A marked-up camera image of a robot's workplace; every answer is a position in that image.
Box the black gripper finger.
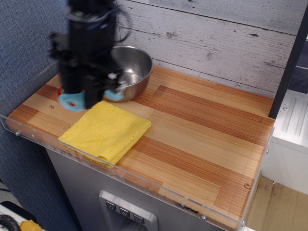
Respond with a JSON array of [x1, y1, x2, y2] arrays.
[[59, 62, 83, 94], [84, 81, 105, 109]]

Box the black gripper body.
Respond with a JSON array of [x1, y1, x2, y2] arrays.
[[50, 11, 125, 93]]

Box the light blue brush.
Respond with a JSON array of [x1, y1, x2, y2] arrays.
[[58, 90, 124, 112]]

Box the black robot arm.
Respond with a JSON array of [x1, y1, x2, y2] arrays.
[[49, 0, 127, 112]]

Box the yellow folded cloth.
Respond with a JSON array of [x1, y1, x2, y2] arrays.
[[58, 102, 151, 169]]

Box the red toy strawberry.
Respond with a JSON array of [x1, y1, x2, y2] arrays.
[[57, 85, 65, 96]]

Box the stainless steel bowl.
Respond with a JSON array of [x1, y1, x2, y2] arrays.
[[104, 46, 153, 103]]

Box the grey toy fridge cabinet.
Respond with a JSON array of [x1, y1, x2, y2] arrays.
[[47, 150, 220, 231]]

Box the grey dispenser button panel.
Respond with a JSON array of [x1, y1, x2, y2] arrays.
[[99, 190, 158, 231]]

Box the black and yellow object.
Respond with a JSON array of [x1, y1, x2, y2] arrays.
[[0, 214, 43, 231]]

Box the white toy sink counter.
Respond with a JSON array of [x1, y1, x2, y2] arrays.
[[260, 90, 308, 194]]

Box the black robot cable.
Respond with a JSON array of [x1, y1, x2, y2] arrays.
[[113, 11, 133, 45]]

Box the clear acrylic guard rail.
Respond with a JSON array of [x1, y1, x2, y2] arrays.
[[0, 34, 275, 231]]

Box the black right frame post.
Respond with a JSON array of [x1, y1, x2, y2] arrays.
[[268, 5, 308, 119]]

